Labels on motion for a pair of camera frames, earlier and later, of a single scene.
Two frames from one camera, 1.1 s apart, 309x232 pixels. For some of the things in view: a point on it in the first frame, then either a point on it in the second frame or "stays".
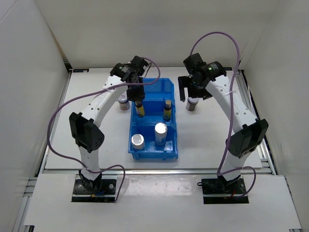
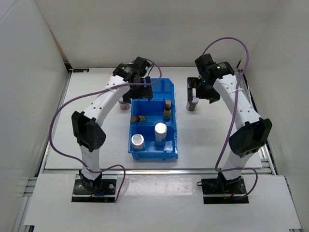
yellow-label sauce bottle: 139,108 to 138,119
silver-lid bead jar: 137,141 stays
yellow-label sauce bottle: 167,111 stays
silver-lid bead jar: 160,133 stays
